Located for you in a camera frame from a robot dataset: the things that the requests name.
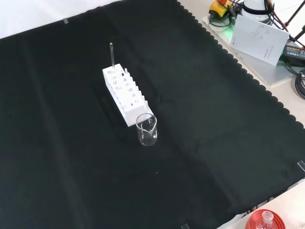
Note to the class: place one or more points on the clear glass rod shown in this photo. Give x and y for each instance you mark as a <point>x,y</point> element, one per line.
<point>111,55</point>

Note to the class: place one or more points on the white test tube rack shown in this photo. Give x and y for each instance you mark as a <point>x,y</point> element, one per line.
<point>126,105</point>

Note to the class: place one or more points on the clear glass beaker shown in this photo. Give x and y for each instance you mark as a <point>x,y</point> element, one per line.
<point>147,140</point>

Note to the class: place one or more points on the black scalloped bench cloth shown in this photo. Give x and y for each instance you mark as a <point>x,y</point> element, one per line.
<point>71,143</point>

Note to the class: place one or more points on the clear tape strip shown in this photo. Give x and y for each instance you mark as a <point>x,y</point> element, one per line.
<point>185,226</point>
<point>301,166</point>
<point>65,21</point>

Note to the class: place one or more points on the pale board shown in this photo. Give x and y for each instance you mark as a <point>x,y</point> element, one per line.
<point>262,71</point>

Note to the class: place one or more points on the yellow stop button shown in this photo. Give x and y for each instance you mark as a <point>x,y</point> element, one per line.
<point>215,10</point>

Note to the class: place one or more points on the white paper booklet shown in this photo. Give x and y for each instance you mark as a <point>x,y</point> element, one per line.
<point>259,40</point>

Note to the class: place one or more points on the red round tray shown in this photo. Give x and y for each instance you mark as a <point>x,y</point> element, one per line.
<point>252,221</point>

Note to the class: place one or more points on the black power adapter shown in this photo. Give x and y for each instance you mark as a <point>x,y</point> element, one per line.
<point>294,56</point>

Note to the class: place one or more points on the clear glass flask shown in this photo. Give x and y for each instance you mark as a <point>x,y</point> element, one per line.
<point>267,217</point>

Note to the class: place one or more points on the black tripod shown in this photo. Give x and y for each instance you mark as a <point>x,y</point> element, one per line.
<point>293,13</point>

